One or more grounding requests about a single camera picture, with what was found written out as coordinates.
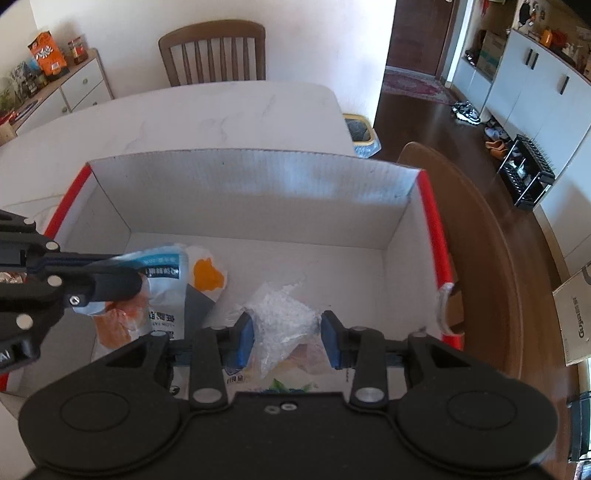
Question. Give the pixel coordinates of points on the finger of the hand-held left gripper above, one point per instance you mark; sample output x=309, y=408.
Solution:
x=115, y=286
x=46, y=261

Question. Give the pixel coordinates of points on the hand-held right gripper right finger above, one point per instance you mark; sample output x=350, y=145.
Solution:
x=330, y=339

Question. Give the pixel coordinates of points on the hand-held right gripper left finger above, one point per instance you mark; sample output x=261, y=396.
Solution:
x=244, y=339

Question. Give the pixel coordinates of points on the clear plastic bag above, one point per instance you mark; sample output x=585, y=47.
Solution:
x=281, y=318

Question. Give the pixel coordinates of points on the blue white food packet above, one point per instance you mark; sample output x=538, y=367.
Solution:
x=164, y=295

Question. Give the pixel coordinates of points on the white yolk print packet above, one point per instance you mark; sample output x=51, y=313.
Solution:
x=207, y=274

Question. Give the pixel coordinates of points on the red cardboard box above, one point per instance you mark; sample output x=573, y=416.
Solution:
x=258, y=203

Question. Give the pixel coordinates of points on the round-backed wooden chair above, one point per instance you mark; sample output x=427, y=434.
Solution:
x=485, y=277

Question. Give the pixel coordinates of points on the glass terrarium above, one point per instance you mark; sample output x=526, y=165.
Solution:
x=25, y=81

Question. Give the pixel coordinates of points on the white sideboard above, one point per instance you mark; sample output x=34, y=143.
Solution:
x=83, y=83

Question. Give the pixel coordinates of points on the orange snack bag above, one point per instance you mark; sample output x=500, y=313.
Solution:
x=48, y=55

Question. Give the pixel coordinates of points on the yellow-rimmed trash bin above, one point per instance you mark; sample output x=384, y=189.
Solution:
x=362, y=131

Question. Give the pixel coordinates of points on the red sauce jar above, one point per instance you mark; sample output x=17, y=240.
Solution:
x=77, y=51

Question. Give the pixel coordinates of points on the large flat cardboard box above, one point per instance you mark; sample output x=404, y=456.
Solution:
x=575, y=318

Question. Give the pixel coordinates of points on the orange slippers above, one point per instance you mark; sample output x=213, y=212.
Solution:
x=496, y=148

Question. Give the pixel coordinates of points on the black shoe rack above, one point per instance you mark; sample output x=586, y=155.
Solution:
x=526, y=173

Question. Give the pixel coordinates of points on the grey shoes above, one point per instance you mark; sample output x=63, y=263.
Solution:
x=496, y=134

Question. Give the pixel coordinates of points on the black white sneakers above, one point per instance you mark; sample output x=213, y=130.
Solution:
x=466, y=111

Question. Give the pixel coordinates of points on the patterned red doormat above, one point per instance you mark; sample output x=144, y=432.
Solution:
x=415, y=85

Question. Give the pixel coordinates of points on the slatted wooden chair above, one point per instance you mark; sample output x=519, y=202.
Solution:
x=212, y=32

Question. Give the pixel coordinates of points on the brown entrance door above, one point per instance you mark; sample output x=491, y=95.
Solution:
x=415, y=37

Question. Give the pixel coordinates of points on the cardboard box with green print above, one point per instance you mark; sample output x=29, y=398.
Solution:
x=491, y=53

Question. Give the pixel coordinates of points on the grey wall cabinet unit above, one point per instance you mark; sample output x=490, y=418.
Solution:
x=531, y=101

